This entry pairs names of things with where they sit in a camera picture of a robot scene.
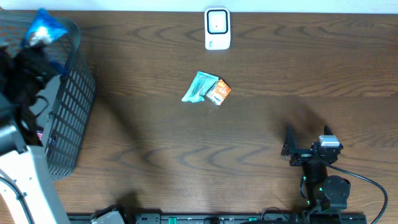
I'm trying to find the blue Oreo cookie pack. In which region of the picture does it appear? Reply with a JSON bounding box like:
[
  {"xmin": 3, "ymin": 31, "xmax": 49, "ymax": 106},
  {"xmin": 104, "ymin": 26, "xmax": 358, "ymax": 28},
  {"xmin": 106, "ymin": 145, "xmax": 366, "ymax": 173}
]
[{"xmin": 17, "ymin": 9, "xmax": 68, "ymax": 77}]

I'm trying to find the small orange snack box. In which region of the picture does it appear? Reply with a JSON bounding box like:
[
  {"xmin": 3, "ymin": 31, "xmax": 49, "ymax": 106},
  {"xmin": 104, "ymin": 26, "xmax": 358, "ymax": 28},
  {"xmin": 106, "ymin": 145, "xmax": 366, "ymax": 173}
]
[{"xmin": 206, "ymin": 79, "xmax": 231, "ymax": 106}]

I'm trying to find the teal snack packet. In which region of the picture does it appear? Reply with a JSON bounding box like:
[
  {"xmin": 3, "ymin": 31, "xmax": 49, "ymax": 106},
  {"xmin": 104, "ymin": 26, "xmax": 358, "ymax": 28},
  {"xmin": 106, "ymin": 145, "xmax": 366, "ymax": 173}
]
[{"xmin": 182, "ymin": 72, "xmax": 219, "ymax": 103}]

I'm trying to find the purple red snack bag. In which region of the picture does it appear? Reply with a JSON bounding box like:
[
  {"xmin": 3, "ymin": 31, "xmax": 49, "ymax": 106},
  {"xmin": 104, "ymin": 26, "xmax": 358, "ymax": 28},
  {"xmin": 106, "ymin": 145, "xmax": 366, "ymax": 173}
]
[{"xmin": 36, "ymin": 130, "xmax": 44, "ymax": 140}]

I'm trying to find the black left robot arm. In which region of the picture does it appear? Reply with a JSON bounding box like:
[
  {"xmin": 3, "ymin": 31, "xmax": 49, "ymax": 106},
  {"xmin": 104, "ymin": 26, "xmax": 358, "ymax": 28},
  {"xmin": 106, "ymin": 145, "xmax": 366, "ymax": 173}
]
[{"xmin": 1, "ymin": 45, "xmax": 126, "ymax": 223}]

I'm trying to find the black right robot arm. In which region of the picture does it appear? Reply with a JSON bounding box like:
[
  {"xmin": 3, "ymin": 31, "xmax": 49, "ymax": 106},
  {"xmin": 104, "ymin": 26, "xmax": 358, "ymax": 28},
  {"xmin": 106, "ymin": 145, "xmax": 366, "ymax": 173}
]
[{"xmin": 281, "ymin": 126, "xmax": 351, "ymax": 223}]

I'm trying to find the grey plastic mesh basket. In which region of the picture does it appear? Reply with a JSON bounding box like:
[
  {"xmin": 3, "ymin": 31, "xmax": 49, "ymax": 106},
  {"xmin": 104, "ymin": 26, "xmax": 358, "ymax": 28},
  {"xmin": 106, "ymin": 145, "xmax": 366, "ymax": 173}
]
[{"xmin": 0, "ymin": 11, "xmax": 96, "ymax": 181}]

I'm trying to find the black left camera cable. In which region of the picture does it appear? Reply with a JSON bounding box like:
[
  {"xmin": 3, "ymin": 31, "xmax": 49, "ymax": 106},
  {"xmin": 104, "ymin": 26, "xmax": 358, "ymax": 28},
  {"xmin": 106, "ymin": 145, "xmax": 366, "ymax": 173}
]
[{"xmin": 0, "ymin": 175, "xmax": 35, "ymax": 224}]

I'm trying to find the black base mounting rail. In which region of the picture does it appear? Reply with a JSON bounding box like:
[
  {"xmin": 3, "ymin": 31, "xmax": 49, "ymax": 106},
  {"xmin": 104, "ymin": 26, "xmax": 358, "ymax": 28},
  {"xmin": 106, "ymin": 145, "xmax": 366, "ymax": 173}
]
[{"xmin": 68, "ymin": 212, "xmax": 368, "ymax": 224}]

